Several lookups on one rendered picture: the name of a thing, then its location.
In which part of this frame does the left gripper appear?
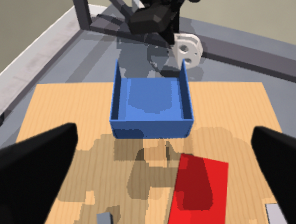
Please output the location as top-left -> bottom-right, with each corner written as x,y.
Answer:
127,0 -> 185,45

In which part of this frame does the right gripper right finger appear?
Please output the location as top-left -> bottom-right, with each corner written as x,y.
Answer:
251,126 -> 296,224

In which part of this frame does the black metal overhead frame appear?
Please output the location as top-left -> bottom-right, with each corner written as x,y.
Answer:
73,0 -> 153,39

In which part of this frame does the blue open-top tray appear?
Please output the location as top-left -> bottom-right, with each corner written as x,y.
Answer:
109,59 -> 194,139

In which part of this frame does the red block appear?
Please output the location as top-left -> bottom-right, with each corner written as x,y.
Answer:
168,153 -> 228,224

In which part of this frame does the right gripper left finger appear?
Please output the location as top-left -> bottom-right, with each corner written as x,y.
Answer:
0,122 -> 78,224

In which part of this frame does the small grey flat rectangular plate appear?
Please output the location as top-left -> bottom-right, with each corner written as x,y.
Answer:
265,204 -> 287,224

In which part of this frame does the small grey cube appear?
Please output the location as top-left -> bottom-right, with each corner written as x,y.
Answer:
97,212 -> 113,224

